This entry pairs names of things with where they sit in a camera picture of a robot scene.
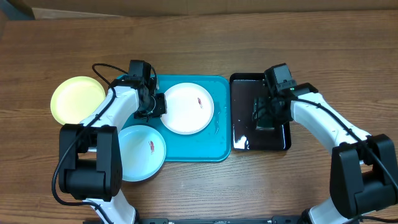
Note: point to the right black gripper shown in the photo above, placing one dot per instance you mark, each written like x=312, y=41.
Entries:
x=260, y=107

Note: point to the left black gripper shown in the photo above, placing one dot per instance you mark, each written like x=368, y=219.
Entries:
x=161, y=108

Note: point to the green dish sponge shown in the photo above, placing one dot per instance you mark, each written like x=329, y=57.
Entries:
x=265, y=124

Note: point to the white round plate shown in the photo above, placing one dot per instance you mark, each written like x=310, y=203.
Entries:
x=190, y=108

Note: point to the yellow-green round plate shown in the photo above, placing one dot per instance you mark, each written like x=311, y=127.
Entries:
x=75, y=99

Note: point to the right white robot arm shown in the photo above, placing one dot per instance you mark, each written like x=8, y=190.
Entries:
x=363, y=173

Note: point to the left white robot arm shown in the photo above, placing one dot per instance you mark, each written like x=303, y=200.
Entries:
x=89, y=171

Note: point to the black rectangular water tray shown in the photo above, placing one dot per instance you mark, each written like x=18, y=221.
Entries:
x=244, y=88

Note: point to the light blue round plate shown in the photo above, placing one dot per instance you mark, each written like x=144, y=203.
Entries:
x=143, y=151

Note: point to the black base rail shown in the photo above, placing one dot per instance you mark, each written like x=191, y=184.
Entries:
x=295, y=219

